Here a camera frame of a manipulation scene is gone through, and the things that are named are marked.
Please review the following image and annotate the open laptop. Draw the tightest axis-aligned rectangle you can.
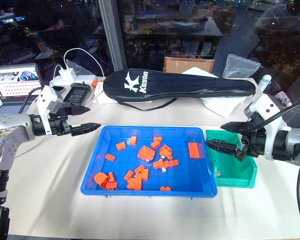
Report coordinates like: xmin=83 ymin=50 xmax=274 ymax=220
xmin=0 ymin=63 xmax=45 ymax=119

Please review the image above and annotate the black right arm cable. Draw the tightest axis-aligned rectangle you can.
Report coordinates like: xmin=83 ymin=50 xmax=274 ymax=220
xmin=254 ymin=99 xmax=300 ymax=132

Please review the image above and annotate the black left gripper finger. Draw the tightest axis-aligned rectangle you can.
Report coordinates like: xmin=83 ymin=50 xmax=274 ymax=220
xmin=70 ymin=122 xmax=102 ymax=137
xmin=62 ymin=104 xmax=92 ymax=117

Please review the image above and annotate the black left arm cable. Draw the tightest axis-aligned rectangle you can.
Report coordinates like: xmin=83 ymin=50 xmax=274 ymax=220
xmin=20 ymin=87 xmax=43 ymax=114

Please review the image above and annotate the clear plastic zip bag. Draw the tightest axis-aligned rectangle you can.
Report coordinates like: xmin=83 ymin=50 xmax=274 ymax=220
xmin=221 ymin=53 xmax=262 ymax=79

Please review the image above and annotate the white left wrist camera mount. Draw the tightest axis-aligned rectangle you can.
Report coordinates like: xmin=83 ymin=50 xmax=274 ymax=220
xmin=35 ymin=85 xmax=65 ymax=136

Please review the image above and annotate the grey window frame post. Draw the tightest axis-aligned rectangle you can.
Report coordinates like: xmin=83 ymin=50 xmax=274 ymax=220
xmin=98 ymin=0 xmax=128 ymax=77

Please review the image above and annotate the orange square block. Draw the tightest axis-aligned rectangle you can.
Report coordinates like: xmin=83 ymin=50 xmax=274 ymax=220
xmin=126 ymin=177 xmax=143 ymax=191

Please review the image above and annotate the black Kason racket bag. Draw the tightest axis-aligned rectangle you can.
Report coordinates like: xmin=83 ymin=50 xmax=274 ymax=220
xmin=102 ymin=68 xmax=256 ymax=110

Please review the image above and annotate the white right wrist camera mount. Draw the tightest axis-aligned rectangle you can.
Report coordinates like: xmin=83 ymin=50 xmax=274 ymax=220
xmin=243 ymin=93 xmax=284 ymax=161

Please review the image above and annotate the black power adapter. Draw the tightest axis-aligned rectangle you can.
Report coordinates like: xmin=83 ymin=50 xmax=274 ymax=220
xmin=62 ymin=82 xmax=91 ymax=105

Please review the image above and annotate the brown cardboard box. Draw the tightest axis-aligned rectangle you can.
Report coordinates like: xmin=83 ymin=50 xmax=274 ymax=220
xmin=163 ymin=56 xmax=215 ymax=75

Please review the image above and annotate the long orange flat block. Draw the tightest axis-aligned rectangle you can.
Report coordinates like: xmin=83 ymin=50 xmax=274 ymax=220
xmin=188 ymin=141 xmax=201 ymax=159

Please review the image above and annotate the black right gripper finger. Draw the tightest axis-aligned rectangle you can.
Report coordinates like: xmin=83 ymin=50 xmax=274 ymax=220
xmin=204 ymin=139 xmax=243 ymax=158
xmin=219 ymin=121 xmax=244 ymax=133

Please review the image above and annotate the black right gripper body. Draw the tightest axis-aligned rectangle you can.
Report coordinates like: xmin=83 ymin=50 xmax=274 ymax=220
xmin=236 ymin=112 xmax=266 ymax=161

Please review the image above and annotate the green plastic bin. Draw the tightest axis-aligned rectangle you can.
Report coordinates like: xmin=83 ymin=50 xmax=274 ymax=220
xmin=205 ymin=129 xmax=258 ymax=189

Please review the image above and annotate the orange hollow block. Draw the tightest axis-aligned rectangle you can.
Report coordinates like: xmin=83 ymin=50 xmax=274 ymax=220
xmin=159 ymin=144 xmax=174 ymax=160

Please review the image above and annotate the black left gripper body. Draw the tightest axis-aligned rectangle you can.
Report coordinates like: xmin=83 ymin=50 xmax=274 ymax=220
xmin=49 ymin=115 xmax=74 ymax=138

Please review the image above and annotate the white charging cable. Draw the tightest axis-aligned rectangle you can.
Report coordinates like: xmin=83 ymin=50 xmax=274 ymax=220
xmin=63 ymin=47 xmax=106 ymax=79

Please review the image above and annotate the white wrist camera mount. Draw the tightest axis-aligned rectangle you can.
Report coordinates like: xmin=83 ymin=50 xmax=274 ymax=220
xmin=35 ymin=85 xmax=65 ymax=136
xmin=243 ymin=93 xmax=284 ymax=161

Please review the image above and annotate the blue plastic tray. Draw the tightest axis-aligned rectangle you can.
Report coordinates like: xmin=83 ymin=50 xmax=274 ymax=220
xmin=80 ymin=125 xmax=219 ymax=200

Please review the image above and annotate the pink cloth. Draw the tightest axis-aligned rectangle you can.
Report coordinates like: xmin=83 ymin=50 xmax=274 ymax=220
xmin=274 ymin=90 xmax=294 ymax=108

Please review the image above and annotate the large orange flat block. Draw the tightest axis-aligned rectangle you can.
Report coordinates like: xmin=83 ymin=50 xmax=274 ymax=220
xmin=136 ymin=145 xmax=156 ymax=161

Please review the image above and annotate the white charger plug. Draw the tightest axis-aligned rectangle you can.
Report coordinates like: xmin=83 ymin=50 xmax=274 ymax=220
xmin=58 ymin=68 xmax=71 ymax=81

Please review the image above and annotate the orange plastic cylinder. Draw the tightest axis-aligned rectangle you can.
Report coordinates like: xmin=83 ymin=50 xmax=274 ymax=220
xmin=93 ymin=172 xmax=110 ymax=187

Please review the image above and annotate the white power strip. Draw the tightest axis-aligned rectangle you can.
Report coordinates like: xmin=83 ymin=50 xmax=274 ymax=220
xmin=50 ymin=74 xmax=102 ymax=89

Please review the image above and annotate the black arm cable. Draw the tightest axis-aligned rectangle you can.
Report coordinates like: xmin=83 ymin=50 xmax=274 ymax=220
xmin=20 ymin=87 xmax=43 ymax=114
xmin=254 ymin=99 xmax=300 ymax=132

